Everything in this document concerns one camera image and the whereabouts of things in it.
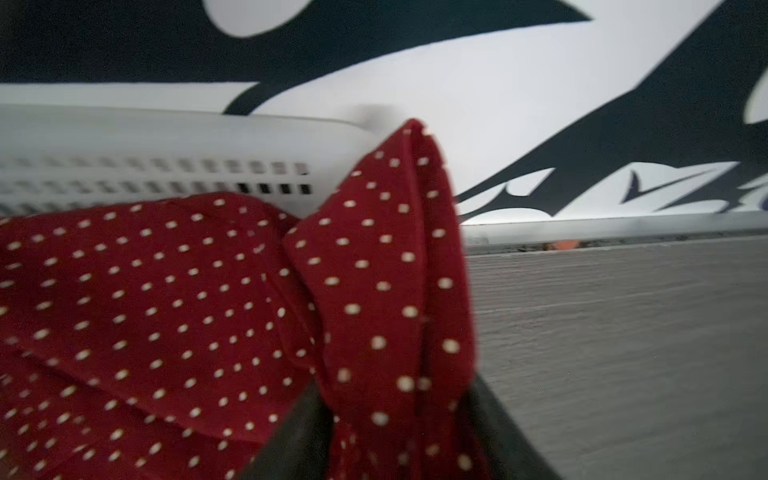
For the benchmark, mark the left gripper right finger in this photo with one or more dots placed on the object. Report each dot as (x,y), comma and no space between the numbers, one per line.
(507,452)

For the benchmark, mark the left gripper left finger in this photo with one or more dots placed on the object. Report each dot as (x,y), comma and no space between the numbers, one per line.
(299,447)

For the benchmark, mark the red polka dot skirt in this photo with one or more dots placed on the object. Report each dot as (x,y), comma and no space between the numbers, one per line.
(169,339)

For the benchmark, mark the white plastic basket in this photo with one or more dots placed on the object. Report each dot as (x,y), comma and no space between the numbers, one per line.
(56,158)

